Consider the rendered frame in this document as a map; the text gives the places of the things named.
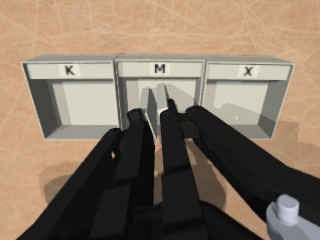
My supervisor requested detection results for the grey three-compartment bin rack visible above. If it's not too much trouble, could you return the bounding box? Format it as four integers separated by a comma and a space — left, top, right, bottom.
21, 54, 296, 140

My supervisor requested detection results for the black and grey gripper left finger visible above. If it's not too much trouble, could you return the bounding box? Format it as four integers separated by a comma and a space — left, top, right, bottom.
16, 87, 157, 240

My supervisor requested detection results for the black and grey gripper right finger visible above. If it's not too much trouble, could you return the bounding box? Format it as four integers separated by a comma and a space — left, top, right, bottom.
157, 83, 320, 240

